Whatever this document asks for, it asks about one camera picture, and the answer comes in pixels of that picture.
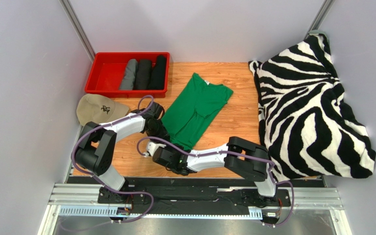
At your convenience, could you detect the red plastic bin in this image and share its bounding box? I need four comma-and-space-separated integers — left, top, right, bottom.
84, 51, 171, 98

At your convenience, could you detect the right aluminium frame post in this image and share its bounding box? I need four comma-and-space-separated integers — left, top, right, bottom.
305, 0, 335, 38

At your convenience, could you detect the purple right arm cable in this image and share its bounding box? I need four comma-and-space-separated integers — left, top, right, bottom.
137, 136, 295, 228

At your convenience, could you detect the aluminium frame post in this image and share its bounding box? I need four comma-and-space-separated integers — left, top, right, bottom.
59, 0, 95, 62
305, 0, 335, 38

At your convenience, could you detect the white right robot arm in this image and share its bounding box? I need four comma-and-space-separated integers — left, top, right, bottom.
142, 137, 276, 197

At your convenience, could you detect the green t-shirt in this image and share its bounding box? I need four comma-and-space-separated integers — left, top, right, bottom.
162, 73, 234, 150

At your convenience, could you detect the black rolled t-shirt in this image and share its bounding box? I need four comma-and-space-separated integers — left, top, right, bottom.
148, 55, 167, 90

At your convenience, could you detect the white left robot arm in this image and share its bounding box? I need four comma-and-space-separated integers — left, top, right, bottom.
71, 101, 170, 191

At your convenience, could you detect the beige baseball cap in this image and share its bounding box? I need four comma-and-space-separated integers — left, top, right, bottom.
76, 94, 130, 126

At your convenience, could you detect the dark grey rolled t-shirt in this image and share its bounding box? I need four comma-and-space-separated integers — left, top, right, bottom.
134, 59, 152, 90

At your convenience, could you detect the zebra print blanket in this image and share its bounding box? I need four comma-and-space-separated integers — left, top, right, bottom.
248, 33, 376, 181

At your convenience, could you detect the left aluminium frame post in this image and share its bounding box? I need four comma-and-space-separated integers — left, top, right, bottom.
59, 0, 95, 62

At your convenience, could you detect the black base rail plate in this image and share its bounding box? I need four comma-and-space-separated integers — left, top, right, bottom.
97, 177, 293, 215

